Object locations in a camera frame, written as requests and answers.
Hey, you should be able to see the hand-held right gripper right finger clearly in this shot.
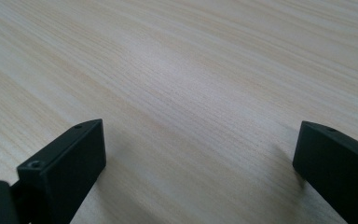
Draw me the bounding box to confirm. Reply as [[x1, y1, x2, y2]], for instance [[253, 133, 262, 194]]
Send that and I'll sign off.
[[292, 120, 358, 224]]

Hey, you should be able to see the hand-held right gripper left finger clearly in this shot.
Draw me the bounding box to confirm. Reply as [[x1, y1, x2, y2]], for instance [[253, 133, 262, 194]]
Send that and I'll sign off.
[[16, 118, 107, 224]]

